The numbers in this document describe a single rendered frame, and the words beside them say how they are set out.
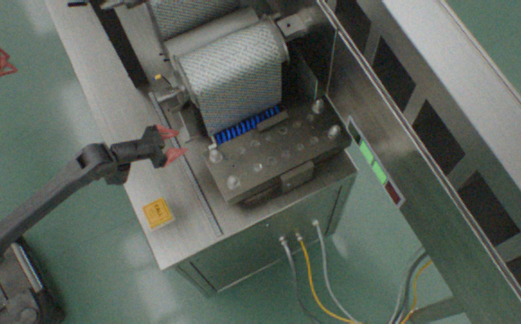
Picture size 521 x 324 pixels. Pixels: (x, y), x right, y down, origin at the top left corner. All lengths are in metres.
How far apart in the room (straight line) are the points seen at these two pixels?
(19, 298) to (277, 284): 1.09
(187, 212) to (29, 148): 1.48
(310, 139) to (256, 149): 0.16
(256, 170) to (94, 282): 1.31
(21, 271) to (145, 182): 0.97
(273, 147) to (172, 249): 0.42
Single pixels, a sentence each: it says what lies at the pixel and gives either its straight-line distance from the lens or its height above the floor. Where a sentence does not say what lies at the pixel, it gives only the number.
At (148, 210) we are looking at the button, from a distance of 1.59.
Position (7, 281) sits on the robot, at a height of 0.24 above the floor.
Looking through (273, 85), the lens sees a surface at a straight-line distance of 1.45.
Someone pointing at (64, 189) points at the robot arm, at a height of 1.20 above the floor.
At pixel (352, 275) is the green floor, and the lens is 2.45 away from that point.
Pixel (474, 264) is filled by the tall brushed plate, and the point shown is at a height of 1.35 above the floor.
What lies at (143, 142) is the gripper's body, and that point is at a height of 1.16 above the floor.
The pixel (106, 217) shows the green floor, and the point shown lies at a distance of 2.63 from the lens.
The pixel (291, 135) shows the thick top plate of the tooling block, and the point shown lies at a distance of 1.51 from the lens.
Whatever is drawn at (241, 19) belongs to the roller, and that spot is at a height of 1.23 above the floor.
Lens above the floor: 2.40
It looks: 69 degrees down
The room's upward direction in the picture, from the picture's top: 7 degrees counter-clockwise
